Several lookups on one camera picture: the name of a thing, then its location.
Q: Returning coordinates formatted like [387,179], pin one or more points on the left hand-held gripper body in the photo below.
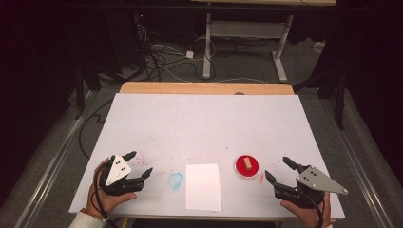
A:
[118,171]

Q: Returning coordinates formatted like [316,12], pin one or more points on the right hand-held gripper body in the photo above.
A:
[312,183]

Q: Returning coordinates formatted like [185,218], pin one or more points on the person's left hand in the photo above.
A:
[109,199]

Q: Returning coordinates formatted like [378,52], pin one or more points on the person's right hand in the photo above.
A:
[305,213]

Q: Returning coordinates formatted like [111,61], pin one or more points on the small wooden stamp block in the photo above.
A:
[247,163]

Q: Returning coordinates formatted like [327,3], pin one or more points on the round red ink pad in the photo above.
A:
[240,171]

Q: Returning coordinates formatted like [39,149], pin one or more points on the white paper sheet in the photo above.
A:
[203,186]

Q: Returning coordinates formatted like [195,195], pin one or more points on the white foam board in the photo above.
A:
[202,126]

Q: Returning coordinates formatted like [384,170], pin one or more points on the black stand leg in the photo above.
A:
[335,91]
[80,91]

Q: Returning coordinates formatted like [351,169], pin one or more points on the white power adapter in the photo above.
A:
[189,54]

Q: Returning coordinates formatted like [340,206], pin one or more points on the white power strip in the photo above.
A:
[318,47]

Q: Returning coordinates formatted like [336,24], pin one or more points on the metal floor rail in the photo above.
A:
[50,164]
[358,171]

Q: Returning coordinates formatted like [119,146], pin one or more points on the white metal desk frame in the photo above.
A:
[247,30]

